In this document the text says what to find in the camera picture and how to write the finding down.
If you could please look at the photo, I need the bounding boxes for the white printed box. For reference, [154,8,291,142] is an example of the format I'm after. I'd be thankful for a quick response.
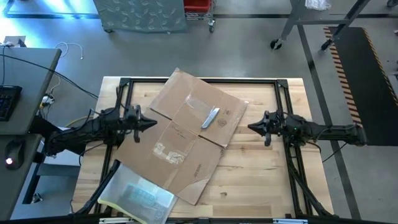
[43,127,85,167]

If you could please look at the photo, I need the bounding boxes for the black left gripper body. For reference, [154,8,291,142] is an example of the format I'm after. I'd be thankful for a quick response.
[123,105,144,144]

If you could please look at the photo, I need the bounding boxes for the clear pouch with green edge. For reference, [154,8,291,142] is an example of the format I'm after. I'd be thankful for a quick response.
[97,163,178,224]

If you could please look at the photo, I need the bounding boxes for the black computer mouse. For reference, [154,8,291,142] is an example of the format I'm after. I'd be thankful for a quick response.
[4,139,25,171]

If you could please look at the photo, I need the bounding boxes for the black hazard-striped floor mat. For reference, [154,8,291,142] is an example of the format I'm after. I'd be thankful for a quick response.
[323,26,398,147]

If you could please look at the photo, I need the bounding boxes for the red wire shelf bins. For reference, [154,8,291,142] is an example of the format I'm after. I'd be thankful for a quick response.
[183,0,217,34]

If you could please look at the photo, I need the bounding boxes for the black keyboard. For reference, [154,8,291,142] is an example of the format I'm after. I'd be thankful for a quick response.
[0,84,23,122]

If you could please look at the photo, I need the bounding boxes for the silver utility knife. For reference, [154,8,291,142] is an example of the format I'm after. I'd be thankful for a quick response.
[200,107,221,130]

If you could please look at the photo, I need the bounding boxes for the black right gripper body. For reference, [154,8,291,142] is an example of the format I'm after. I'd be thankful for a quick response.
[262,110,285,147]

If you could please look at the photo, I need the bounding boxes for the grey rolling table frame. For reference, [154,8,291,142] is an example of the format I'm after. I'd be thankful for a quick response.
[269,0,373,51]

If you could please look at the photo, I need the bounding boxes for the white plastic bag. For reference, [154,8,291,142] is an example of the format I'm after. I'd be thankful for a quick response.
[304,0,332,12]

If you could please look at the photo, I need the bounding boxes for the yellow cable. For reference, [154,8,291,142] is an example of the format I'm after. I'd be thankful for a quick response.
[64,115,94,128]

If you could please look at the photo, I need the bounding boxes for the black aluminium table frame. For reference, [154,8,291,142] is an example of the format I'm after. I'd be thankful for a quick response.
[74,76,335,218]

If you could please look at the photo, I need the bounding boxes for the grey desk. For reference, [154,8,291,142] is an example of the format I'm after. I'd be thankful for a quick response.
[0,46,62,218]

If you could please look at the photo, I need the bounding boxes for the teal desk calculator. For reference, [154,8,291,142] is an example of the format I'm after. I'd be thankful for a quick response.
[121,182,164,208]

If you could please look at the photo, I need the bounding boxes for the brown cardboard box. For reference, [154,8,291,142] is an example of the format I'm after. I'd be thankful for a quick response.
[113,67,249,206]

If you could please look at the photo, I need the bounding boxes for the black desk cable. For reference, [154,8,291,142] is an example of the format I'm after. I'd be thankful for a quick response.
[0,53,99,100]

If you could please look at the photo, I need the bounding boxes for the white floor cable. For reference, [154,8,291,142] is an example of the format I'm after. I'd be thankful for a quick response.
[55,42,84,60]

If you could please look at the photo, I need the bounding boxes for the black desk leg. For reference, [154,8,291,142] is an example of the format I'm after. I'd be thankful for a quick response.
[29,114,63,141]

